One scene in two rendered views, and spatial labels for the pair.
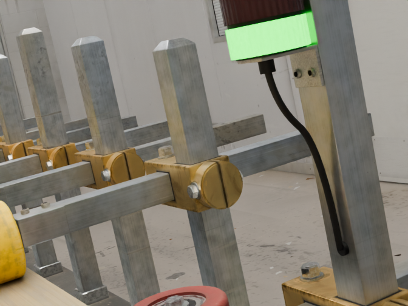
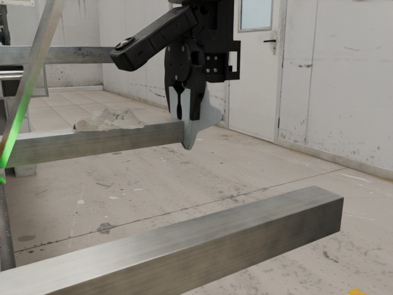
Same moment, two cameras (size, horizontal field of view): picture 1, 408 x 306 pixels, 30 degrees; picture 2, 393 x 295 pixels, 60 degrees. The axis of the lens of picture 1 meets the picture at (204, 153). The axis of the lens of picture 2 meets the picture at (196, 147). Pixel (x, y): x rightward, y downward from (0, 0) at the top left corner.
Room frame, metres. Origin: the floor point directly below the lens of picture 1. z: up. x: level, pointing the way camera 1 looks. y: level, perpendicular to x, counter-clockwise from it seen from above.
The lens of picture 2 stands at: (0.27, -0.32, 0.95)
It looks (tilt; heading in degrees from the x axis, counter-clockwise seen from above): 15 degrees down; 356
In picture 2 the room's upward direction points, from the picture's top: straight up
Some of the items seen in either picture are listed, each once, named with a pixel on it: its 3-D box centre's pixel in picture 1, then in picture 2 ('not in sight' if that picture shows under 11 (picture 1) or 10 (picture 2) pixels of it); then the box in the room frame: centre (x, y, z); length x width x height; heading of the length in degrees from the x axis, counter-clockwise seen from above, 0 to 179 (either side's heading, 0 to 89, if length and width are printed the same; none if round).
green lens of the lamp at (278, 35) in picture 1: (268, 36); not in sight; (0.56, -0.06, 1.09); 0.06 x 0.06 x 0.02
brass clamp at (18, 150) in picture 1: (16, 153); not in sight; (1.49, 0.36, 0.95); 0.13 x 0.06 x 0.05; 27
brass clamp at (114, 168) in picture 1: (109, 167); not in sight; (1.05, 0.13, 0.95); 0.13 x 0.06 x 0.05; 27
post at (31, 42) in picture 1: (62, 172); not in sight; (1.25, 0.24, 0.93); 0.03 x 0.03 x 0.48; 27
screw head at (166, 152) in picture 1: (166, 152); not in sight; (0.87, 0.04, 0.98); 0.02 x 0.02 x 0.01
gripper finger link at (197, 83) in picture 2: not in sight; (191, 86); (0.73, -0.34, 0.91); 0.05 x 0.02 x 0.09; 27
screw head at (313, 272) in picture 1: (311, 270); not in sight; (0.65, -0.07, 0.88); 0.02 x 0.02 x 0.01
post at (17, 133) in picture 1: (25, 176); not in sight; (1.47, 0.35, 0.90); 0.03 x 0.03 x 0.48; 27
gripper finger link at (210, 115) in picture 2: not in sight; (203, 118); (0.74, -0.36, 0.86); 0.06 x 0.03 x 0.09; 117
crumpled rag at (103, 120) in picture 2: not in sight; (109, 116); (0.70, -0.23, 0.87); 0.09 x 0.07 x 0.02; 117
